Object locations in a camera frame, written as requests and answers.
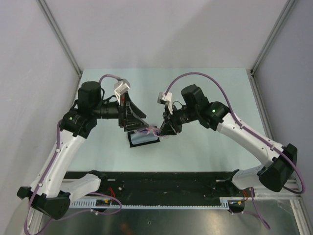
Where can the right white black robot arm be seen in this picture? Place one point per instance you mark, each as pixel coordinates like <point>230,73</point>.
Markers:
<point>276,160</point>

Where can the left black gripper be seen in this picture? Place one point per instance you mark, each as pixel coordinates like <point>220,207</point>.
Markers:
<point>129,115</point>

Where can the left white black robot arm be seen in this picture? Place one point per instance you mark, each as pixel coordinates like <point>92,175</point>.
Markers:
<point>46,194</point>

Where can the black glasses case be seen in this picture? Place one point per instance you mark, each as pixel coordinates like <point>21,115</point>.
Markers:
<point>131,145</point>

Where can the light blue cleaning cloth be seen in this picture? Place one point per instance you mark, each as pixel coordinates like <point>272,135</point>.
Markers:
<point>137,139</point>

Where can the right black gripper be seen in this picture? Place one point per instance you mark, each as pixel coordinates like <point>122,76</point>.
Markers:
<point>167,129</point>

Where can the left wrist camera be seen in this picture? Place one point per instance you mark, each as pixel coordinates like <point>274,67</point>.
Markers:
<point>120,87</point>

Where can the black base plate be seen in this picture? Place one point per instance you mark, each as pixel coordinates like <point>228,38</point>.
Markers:
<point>208,183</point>

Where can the white slotted cable duct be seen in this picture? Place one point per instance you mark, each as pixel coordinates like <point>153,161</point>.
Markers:
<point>103,203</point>

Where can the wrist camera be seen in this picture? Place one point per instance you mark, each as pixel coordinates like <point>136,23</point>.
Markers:
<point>120,87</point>
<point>166,99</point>

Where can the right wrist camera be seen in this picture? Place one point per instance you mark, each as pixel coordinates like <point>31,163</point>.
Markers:
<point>166,99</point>

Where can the pink purple sunglasses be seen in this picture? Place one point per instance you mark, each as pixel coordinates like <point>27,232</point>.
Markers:
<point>155,131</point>

